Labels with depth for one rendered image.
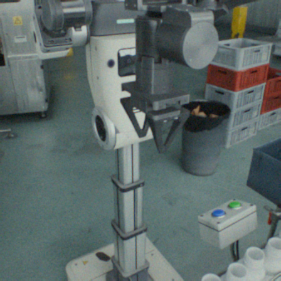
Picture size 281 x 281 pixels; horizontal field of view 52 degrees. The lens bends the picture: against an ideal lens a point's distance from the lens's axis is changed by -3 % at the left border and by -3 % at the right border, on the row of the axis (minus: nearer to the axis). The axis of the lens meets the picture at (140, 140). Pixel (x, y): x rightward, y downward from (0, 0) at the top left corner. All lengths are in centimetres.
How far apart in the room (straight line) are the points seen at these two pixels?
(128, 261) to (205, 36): 120
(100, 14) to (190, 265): 167
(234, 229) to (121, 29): 67
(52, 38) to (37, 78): 319
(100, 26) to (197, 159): 203
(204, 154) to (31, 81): 243
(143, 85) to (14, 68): 365
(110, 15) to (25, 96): 327
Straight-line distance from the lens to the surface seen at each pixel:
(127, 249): 138
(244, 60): 317
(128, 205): 122
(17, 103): 419
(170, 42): 37
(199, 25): 37
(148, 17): 42
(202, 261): 215
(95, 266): 177
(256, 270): 67
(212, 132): 264
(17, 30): 396
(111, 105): 94
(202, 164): 281
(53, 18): 73
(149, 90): 44
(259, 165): 150
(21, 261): 225
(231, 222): 79
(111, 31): 96
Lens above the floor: 163
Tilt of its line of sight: 28 degrees down
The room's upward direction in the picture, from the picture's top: straight up
